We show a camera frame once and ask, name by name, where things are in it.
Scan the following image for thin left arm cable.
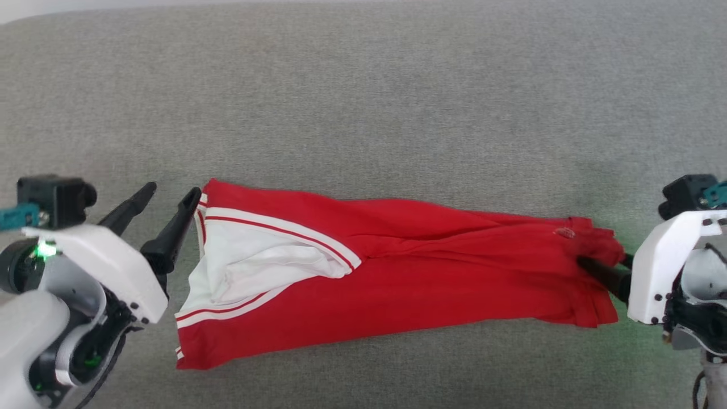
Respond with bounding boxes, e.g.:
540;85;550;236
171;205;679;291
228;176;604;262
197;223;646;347
73;332;130;409

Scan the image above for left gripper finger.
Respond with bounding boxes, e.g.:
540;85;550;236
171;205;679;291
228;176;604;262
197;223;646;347
98;181;158;237
140;187;203;277

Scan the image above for red and white shorts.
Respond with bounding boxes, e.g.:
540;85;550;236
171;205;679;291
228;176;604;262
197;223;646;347
173;178;626;371

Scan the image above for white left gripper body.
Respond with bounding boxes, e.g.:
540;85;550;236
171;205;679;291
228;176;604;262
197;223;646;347
0;223;169;326

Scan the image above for grey fabric sofa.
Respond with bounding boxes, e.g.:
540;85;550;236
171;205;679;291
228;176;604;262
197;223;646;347
0;0;727;409

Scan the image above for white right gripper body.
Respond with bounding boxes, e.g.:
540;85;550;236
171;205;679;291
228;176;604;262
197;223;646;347
627;208;727;356

